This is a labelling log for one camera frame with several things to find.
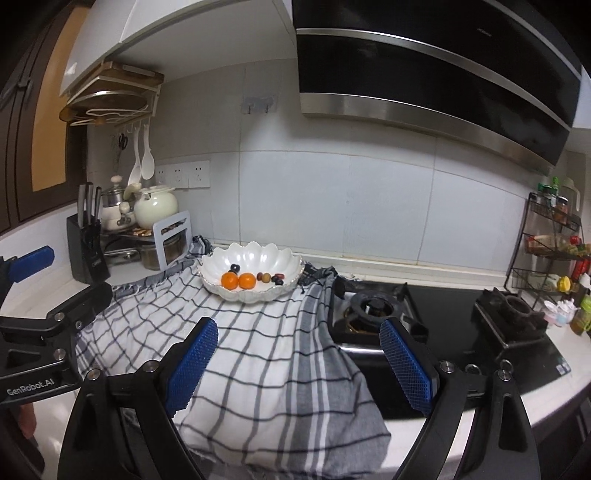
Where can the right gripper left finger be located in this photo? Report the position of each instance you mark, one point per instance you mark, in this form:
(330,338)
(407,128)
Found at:
(186,362)

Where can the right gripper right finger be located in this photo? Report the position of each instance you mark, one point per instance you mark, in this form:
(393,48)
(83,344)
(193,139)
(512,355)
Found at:
(411,365)

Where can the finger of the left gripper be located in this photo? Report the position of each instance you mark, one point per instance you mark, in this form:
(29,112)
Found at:
(30,264)
(79,311)

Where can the orange mandarin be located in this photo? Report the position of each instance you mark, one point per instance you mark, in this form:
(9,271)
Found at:
(230,280)
(247,281)

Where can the person's left hand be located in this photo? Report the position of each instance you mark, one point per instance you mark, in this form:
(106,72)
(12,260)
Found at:
(27,421)

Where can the black knife block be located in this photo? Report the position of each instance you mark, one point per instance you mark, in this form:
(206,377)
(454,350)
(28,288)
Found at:
(83,231)

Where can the black gas stove top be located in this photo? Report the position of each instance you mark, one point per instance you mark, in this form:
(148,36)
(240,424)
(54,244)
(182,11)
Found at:
(458,334)

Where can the gas stove burner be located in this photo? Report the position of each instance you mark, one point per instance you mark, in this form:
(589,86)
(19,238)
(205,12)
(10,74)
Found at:
(512,321)
(358,309)

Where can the checkered grey white cloth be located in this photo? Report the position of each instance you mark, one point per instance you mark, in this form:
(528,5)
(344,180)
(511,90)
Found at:
(278,399)

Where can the white steel steamer pot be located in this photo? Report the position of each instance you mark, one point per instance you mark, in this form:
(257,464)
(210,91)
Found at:
(116,213)

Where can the white scalloped bowl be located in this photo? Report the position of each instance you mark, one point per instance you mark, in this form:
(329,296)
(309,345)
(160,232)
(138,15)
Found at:
(252,258)

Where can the white ladle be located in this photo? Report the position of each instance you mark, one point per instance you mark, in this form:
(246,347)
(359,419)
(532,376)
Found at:
(135,174)

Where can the cream ceramic pot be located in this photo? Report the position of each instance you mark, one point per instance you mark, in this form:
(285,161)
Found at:
(153,204)

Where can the white rice spoon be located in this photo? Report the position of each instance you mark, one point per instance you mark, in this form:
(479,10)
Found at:
(147,166)

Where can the black range hood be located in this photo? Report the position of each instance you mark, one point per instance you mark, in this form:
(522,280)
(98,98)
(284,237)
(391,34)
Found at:
(493,74)

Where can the black wire spice rack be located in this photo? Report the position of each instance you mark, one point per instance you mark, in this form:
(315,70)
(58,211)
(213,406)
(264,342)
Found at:
(552,255)

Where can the white wall socket strip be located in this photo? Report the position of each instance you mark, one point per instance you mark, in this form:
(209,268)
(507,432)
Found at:
(191,175)

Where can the wall mounted lid rack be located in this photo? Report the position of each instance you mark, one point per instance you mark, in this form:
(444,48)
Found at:
(113,93)

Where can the grey adhesive wall hook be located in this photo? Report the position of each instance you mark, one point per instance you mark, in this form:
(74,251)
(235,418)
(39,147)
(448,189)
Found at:
(259,105)

